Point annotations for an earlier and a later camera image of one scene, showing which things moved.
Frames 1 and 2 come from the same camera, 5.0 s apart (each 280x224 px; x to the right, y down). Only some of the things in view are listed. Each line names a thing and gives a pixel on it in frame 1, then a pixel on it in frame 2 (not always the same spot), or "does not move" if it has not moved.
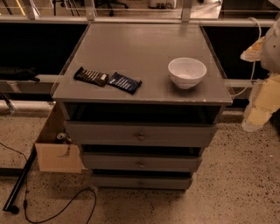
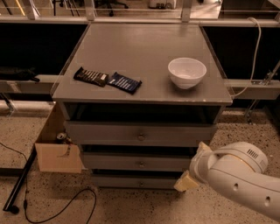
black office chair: (109, 3) does not move
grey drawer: (142, 161) does not move
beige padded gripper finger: (253, 53) → (199, 168)
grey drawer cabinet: (141, 101) does not move
